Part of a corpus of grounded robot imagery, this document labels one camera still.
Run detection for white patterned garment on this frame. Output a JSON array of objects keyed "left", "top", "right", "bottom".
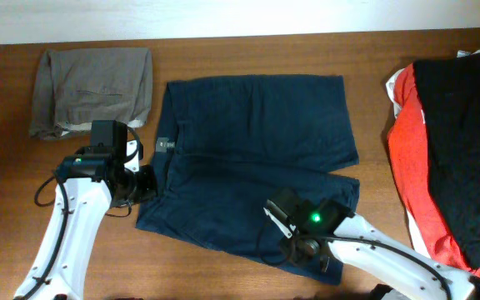
[{"left": 385, "top": 49, "right": 480, "bottom": 118}]

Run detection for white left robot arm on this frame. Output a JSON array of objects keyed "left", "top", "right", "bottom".
[{"left": 14, "top": 120, "right": 157, "bottom": 299}]

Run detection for black garment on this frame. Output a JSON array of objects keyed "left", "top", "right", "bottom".
[{"left": 413, "top": 53, "right": 480, "bottom": 268}]

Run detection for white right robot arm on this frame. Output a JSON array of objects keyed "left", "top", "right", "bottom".
[{"left": 264, "top": 188, "right": 480, "bottom": 300}]

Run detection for folded grey shorts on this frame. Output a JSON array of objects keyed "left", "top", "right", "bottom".
[{"left": 28, "top": 47, "right": 153, "bottom": 140}]

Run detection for navy blue shorts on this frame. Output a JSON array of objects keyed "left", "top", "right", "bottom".
[{"left": 136, "top": 75, "right": 360, "bottom": 263}]

